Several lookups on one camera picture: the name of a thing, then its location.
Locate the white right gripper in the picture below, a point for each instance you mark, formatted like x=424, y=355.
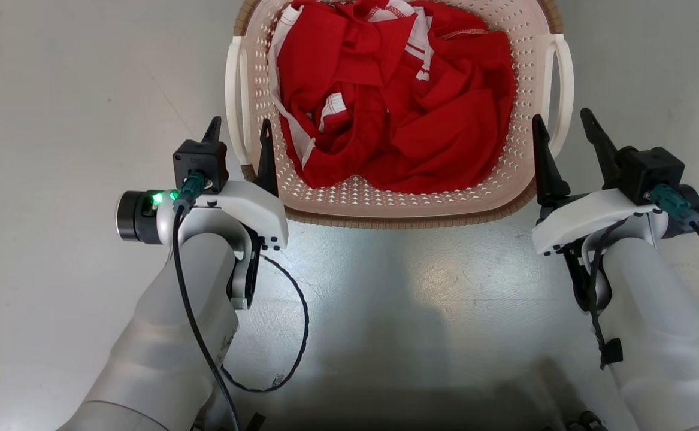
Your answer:
x=589, y=216

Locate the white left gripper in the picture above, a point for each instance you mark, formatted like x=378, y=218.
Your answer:
x=253, y=209

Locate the beige perforated plastic laundry basket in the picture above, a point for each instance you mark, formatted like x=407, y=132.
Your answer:
x=523, y=78

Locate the dark robot base hardware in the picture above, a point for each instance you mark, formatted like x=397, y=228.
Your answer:
x=586, y=421

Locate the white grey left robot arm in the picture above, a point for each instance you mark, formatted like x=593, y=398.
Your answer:
x=169, y=347

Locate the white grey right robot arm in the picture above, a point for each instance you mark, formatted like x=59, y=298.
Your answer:
x=666, y=335

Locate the red garment with white trim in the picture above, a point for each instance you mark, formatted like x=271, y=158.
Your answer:
x=445, y=131

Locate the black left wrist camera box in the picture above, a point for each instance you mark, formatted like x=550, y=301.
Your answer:
x=202, y=158

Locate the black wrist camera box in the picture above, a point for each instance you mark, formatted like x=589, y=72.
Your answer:
x=651, y=167
x=202, y=158

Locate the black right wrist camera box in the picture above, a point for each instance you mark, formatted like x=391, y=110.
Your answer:
x=651, y=167

